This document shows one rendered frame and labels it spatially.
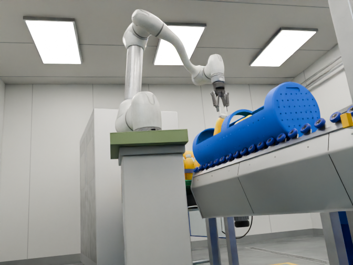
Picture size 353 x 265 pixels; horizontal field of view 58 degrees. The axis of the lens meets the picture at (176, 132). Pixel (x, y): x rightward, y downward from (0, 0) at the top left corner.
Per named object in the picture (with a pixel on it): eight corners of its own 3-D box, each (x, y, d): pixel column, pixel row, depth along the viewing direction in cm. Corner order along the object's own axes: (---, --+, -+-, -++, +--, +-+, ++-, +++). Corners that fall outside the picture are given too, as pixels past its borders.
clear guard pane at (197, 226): (231, 237, 246) (224, 175, 258) (190, 235, 315) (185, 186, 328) (232, 237, 246) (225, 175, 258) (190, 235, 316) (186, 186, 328)
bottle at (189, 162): (184, 181, 230) (182, 156, 235) (188, 182, 237) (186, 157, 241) (193, 180, 227) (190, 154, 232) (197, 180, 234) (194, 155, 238)
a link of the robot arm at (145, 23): (166, 17, 197) (155, 28, 208) (141, -1, 190) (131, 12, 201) (160, 32, 192) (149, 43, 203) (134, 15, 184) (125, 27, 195)
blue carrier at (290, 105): (281, 141, 139) (266, 81, 145) (195, 172, 217) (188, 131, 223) (328, 136, 150) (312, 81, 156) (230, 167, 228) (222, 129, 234)
